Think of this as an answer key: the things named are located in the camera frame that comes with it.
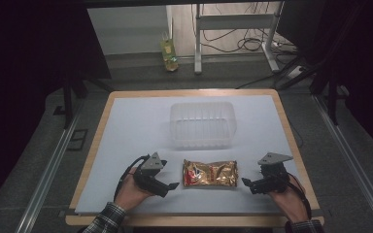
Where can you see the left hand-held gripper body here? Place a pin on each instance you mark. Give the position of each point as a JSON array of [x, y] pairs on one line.
[[152, 163]]

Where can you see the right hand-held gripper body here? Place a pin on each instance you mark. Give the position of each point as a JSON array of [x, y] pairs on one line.
[[273, 176]]

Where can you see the gold snack packet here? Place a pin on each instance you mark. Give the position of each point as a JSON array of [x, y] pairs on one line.
[[210, 173]]

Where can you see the clear plastic container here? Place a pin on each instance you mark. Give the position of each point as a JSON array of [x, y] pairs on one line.
[[203, 124]]

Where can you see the person's right hand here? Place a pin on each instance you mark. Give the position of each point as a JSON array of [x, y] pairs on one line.
[[288, 202]]

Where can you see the person's left hand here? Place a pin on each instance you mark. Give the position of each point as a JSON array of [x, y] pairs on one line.
[[132, 193]]

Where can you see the white table mat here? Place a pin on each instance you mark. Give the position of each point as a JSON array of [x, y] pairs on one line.
[[136, 129]]

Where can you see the white power strip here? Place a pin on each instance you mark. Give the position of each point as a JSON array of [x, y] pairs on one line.
[[296, 73]]

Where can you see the dark metal stand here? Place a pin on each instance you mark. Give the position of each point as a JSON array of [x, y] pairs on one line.
[[67, 97]]

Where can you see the yellow green bottle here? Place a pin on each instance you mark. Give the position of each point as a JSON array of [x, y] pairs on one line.
[[169, 53]]

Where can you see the aluminium floor rail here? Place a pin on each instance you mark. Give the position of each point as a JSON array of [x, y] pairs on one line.
[[353, 158], [47, 181]]

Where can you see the white metal desk frame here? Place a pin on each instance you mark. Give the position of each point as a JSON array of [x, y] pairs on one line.
[[236, 21]]

